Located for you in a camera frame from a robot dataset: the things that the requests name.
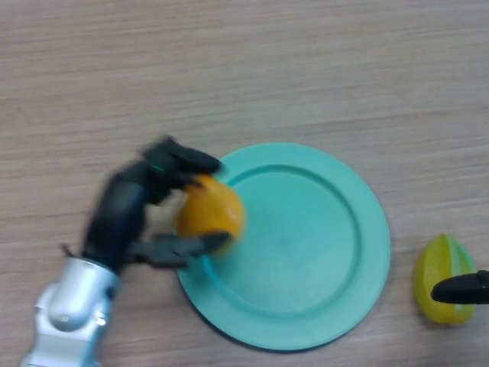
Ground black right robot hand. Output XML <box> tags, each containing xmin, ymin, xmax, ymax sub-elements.
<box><xmin>430</xmin><ymin>269</ymin><xmax>489</xmax><ymax>306</ymax></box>

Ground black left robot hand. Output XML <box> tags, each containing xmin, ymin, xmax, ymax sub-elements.
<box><xmin>82</xmin><ymin>134</ymin><xmax>234</xmax><ymax>274</ymax></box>

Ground yellow pear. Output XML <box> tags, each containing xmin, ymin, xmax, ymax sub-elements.
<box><xmin>174</xmin><ymin>174</ymin><xmax>246</xmax><ymax>257</ymax></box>

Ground green round plate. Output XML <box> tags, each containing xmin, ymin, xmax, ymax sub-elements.
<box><xmin>176</xmin><ymin>142</ymin><xmax>392</xmax><ymax>352</ymax></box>

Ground yellow-green starfruit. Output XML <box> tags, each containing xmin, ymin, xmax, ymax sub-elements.
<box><xmin>412</xmin><ymin>233</ymin><xmax>478</xmax><ymax>325</ymax></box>

